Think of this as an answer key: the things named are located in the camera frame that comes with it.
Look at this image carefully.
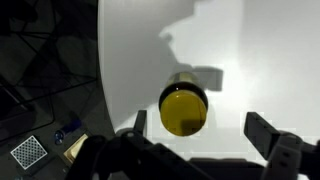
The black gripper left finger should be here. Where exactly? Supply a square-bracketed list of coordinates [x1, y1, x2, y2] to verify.
[133, 110, 147, 135]

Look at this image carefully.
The black tripod stand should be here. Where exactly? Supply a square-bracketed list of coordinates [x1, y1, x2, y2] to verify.
[0, 18, 98, 141]

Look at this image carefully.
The yellow bottle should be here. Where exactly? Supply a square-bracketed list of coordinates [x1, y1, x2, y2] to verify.
[158, 72, 208, 136]

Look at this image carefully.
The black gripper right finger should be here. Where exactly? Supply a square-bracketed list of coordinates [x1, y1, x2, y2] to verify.
[243, 111, 304, 165]

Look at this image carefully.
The cream square box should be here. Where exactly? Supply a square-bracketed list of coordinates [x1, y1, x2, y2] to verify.
[63, 134, 88, 163]

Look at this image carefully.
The blue object on floor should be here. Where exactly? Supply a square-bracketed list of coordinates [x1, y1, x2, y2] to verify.
[54, 119, 82, 145]

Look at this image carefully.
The checkerboard calibration card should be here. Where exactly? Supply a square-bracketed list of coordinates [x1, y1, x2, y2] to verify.
[10, 136, 48, 170]

